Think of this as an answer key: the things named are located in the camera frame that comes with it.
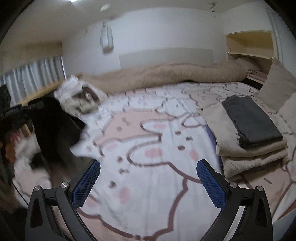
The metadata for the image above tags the pile of unfolded clothes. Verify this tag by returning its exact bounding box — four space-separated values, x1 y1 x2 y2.
54 75 107 116

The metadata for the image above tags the folded blue garment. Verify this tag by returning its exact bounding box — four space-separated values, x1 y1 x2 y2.
205 125 223 169

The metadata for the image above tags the folded beige garment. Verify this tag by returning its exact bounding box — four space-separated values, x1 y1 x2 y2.
200 102 288 178

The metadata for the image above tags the folded dark grey garment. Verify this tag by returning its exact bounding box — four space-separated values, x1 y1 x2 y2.
222 95 283 149

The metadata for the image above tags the cartoon print bed sheet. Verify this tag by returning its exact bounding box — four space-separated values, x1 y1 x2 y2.
69 82 295 240

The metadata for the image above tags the beige pillow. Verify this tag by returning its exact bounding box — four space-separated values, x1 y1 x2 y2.
256 58 295 111

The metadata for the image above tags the beige fluffy blanket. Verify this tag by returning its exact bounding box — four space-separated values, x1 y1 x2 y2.
81 61 247 94

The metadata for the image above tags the white window curtain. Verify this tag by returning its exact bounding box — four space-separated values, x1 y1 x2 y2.
1 56 65 105

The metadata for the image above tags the wooden wall shelf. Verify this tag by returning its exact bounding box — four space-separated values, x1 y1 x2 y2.
226 30 274 60

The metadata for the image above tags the white wall air conditioner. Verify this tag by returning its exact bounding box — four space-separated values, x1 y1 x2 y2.
100 22 114 54

